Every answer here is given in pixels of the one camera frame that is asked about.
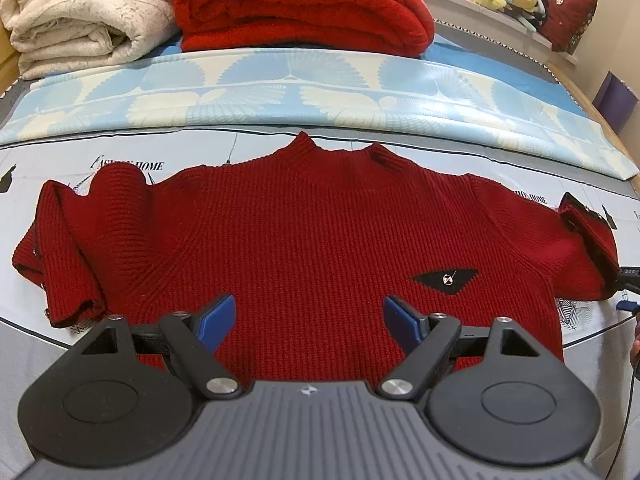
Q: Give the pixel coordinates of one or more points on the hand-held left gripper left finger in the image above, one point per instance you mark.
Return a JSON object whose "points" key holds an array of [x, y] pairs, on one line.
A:
{"points": [[220, 317]]}

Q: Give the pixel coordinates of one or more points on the purple box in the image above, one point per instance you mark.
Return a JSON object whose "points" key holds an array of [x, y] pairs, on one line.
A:
{"points": [[616, 102]]}

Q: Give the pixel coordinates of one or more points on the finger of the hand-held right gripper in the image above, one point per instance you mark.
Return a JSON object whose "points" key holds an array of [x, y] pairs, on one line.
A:
{"points": [[630, 277], [628, 305]]}

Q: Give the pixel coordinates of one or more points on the white folded quilt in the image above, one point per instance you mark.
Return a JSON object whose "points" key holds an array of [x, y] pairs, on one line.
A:
{"points": [[80, 20]]}

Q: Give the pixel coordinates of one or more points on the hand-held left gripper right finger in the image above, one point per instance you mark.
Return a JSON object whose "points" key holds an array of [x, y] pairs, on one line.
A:
{"points": [[400, 320]]}

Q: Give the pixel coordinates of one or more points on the dark red cushion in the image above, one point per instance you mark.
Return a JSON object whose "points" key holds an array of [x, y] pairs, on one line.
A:
{"points": [[567, 12]]}

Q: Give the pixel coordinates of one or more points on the light blue patterned blanket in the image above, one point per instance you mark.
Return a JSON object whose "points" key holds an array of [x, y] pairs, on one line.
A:
{"points": [[350, 90]]}

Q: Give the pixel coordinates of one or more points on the wooden bed frame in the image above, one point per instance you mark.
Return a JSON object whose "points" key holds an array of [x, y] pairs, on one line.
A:
{"points": [[590, 105]]}

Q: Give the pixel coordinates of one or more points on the red folded blanket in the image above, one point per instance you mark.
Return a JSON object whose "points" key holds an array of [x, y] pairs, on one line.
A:
{"points": [[300, 5]]}

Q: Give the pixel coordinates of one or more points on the red knit sweater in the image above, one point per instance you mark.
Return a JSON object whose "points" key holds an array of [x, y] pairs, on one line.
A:
{"points": [[310, 240]]}

